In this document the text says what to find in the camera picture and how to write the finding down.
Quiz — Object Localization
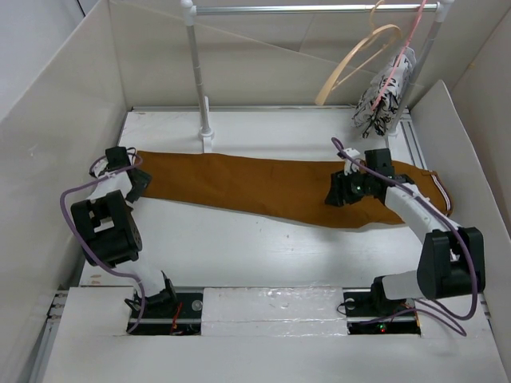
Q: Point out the brown trousers with striped trim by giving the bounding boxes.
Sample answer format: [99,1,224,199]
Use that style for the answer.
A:
[131,149,454,232]

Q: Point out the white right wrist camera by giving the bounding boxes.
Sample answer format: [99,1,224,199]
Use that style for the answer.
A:
[339,148,361,176]

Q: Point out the aluminium frame rail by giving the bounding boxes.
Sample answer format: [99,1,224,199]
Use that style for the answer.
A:
[26,110,129,383]
[398,114,478,321]

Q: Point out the white black printed garment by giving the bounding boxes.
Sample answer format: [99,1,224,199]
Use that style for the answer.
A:
[351,47,417,139]

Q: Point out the white metal clothes rack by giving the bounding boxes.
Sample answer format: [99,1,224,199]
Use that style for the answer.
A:
[180,1,454,153]

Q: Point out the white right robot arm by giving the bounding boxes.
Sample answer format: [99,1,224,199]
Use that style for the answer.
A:
[325,148,486,314]

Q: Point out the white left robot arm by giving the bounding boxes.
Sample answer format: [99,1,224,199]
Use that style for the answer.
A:
[70,146,179,318]

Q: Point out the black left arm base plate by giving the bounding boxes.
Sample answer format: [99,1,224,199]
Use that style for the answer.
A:
[130,289,204,336]

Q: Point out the pink hanger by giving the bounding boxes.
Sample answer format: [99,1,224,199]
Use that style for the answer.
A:
[370,0,427,112]

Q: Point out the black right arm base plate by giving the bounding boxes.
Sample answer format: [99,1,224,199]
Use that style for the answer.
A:
[336,288,422,335]

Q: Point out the aluminium frame rail right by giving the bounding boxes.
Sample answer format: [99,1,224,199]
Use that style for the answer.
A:
[398,114,478,321]

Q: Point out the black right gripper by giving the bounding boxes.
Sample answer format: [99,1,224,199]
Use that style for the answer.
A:
[324,165,375,207]

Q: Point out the aluminium frame rail left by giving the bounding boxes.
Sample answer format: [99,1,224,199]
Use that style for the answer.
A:
[26,110,129,383]

